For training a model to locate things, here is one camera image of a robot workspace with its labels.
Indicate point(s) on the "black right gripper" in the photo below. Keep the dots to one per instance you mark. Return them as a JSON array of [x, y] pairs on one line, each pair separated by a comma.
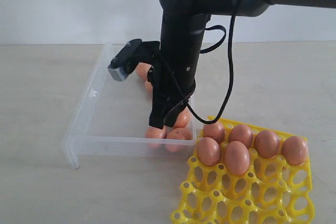
[[173, 79]]

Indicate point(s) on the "brown egg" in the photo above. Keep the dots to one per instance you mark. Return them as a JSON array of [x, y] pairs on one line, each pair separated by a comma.
[[295, 150], [266, 143], [148, 87], [142, 70], [215, 131], [153, 132], [178, 134], [208, 151], [183, 119], [236, 158], [242, 133]]

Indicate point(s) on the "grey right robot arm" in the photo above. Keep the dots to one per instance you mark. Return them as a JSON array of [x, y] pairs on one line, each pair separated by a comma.
[[182, 31]]

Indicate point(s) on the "clear plastic container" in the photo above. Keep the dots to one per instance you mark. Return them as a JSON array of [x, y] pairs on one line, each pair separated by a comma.
[[112, 118]]

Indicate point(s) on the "yellow plastic egg tray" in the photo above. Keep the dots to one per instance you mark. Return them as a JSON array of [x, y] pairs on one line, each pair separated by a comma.
[[271, 191]]

